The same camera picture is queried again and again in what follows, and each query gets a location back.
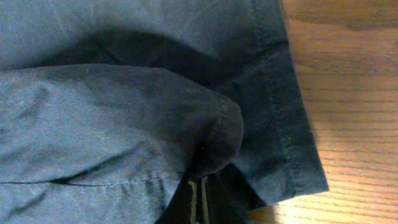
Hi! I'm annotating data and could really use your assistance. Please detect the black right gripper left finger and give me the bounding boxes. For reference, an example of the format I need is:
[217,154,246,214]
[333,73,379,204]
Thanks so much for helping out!
[155,170,198,224]

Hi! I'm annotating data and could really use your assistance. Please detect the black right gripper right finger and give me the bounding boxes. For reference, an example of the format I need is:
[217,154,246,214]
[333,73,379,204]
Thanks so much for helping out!
[200,164,266,224]

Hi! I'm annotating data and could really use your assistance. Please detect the navy blue shorts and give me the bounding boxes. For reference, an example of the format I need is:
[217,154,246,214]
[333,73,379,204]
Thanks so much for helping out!
[1,0,329,223]

